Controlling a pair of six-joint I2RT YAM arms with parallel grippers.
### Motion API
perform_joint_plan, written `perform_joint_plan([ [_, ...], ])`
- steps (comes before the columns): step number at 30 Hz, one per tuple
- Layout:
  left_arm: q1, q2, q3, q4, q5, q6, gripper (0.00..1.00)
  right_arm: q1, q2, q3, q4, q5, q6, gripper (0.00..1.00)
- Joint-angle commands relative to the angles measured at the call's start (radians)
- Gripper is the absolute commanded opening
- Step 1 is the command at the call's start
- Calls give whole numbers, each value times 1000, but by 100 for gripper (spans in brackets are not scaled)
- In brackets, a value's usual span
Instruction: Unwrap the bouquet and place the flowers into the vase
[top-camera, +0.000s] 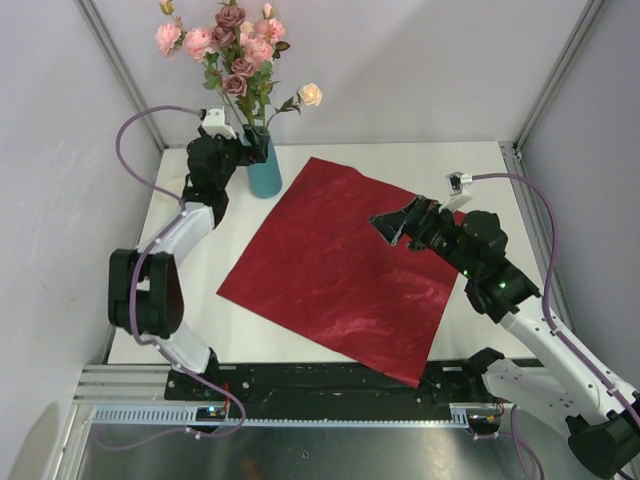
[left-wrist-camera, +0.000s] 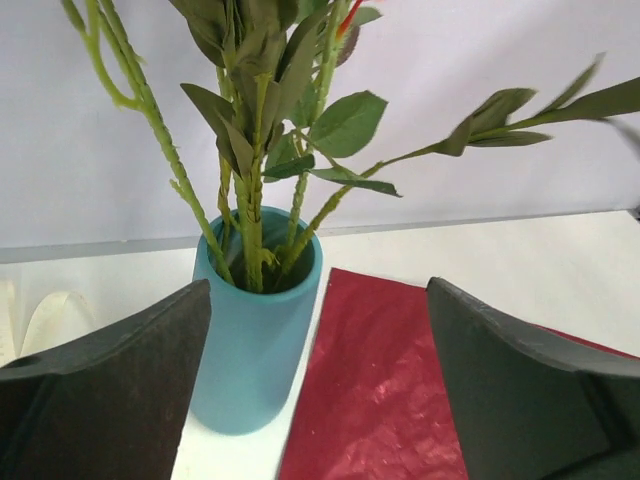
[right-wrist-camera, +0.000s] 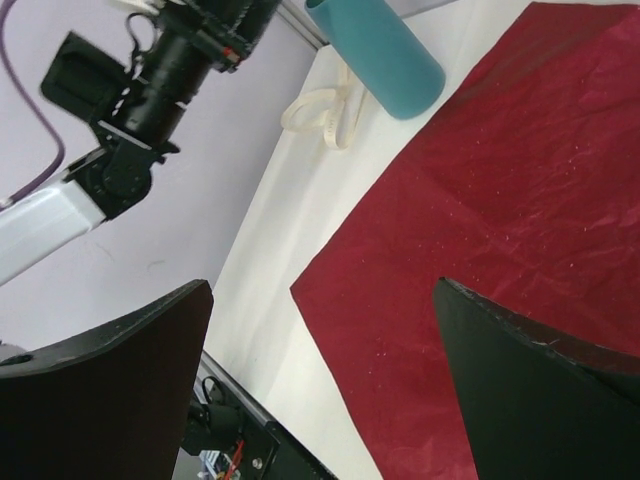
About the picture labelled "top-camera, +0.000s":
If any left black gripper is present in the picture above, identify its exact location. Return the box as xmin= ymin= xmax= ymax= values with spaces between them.
xmin=207 ymin=125 xmax=268 ymax=189

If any dark mauve rose stem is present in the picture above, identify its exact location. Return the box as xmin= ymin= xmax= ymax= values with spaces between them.
xmin=211 ymin=1 xmax=261 ymax=126

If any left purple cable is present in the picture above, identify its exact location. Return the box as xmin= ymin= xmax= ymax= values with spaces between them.
xmin=115 ymin=105 xmax=249 ymax=441

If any pink rose stem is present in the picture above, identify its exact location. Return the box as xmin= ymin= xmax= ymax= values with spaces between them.
xmin=233 ymin=22 xmax=263 ymax=124
xmin=154 ymin=1 xmax=246 ymax=122
xmin=245 ymin=1 xmax=289 ymax=128

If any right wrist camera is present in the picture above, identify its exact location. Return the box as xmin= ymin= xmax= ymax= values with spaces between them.
xmin=439 ymin=172 xmax=473 ymax=212

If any dark red wrapping paper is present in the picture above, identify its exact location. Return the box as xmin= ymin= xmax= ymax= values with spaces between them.
xmin=218 ymin=158 xmax=458 ymax=387

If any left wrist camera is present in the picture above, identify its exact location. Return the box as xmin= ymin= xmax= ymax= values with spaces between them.
xmin=199 ymin=107 xmax=237 ymax=139

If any purple cable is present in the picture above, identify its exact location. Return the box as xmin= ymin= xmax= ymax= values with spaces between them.
xmin=469 ymin=172 xmax=640 ymax=480
xmin=115 ymin=105 xmax=249 ymax=441

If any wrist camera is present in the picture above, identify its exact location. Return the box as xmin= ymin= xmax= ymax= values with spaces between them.
xmin=439 ymin=172 xmax=473 ymax=212
xmin=199 ymin=107 xmax=237 ymax=139

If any teal conical vase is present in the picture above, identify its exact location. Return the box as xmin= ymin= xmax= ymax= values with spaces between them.
xmin=247 ymin=136 xmax=283 ymax=199

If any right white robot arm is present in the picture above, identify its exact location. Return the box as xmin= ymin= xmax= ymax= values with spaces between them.
xmin=369 ymin=196 xmax=639 ymax=479

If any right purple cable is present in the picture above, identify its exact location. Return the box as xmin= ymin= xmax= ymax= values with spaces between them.
xmin=469 ymin=172 xmax=640 ymax=480

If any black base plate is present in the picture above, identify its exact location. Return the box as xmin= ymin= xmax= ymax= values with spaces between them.
xmin=164 ymin=360 xmax=501 ymax=422

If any grey slotted cable duct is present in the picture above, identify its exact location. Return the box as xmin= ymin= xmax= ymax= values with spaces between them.
xmin=93 ymin=405 xmax=500 ymax=429

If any cream ribbon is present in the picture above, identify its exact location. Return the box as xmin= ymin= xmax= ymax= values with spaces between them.
xmin=160 ymin=176 xmax=184 ymax=203

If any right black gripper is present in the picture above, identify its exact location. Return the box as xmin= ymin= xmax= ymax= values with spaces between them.
xmin=368 ymin=195 xmax=477 ymax=278

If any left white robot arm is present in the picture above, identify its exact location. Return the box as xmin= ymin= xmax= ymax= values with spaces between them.
xmin=107 ymin=126 xmax=270 ymax=400

